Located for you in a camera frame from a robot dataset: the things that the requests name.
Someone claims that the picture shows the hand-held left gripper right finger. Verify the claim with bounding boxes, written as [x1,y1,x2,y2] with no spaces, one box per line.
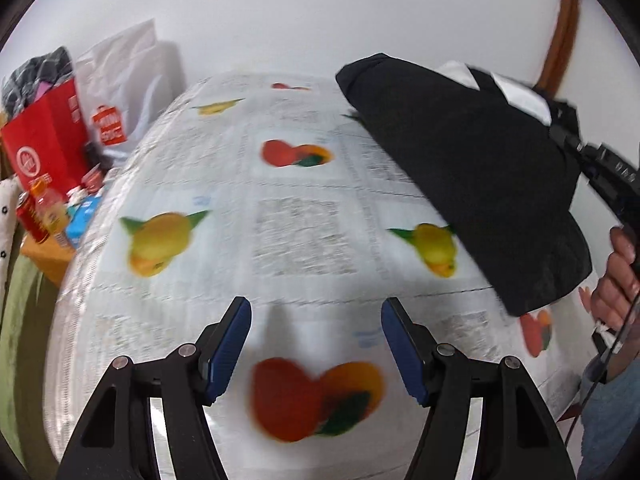
[381,297,576,480]

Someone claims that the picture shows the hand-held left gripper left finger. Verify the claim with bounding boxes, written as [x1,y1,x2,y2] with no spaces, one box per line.
[57,296,252,480]

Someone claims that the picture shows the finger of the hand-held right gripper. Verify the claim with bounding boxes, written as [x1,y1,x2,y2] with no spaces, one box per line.
[547,97,583,151]

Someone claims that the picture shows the black white blue jacket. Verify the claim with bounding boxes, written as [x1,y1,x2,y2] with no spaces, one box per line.
[335,52,593,317]

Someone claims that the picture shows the dark plaid clothes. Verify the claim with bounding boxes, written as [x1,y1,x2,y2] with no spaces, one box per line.
[2,46,76,118]

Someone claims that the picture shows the person's right hand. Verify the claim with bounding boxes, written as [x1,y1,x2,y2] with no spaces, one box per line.
[579,226,640,341]

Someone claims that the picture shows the fruit print tablecloth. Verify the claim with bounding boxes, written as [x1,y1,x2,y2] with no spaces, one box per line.
[42,72,608,480]

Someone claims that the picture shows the blue white carton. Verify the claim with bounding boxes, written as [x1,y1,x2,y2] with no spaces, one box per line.
[65,195,104,249]

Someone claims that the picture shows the orange cardboard box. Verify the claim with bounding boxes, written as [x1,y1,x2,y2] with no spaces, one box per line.
[20,234,76,289]

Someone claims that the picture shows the green cloth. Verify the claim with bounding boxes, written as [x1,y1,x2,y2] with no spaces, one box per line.
[0,254,62,463]

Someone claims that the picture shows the person's blue clothing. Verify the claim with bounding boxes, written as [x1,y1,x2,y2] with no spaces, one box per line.
[577,357,640,480]

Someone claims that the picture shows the small red packet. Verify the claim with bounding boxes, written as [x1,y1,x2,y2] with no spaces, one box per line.
[79,167,107,194]

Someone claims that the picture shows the orange drink bottle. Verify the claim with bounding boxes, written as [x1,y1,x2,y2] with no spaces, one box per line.
[29,180,73,250]

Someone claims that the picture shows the red drink can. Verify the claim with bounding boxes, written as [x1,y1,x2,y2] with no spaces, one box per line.
[16,192,48,243]

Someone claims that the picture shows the white cushion with black print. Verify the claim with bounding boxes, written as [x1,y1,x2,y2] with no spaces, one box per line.
[0,177,24,281]

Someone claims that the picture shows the red paper bag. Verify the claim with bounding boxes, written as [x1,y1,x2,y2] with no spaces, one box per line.
[0,77,92,196]

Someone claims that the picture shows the white plastic bag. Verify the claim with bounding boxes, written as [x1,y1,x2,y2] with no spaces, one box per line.
[75,19,185,161]

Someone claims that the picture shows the brown wooden door frame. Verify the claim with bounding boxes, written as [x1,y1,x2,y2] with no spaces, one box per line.
[532,0,583,96]

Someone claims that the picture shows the black cable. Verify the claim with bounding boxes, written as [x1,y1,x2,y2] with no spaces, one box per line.
[564,280,640,447]

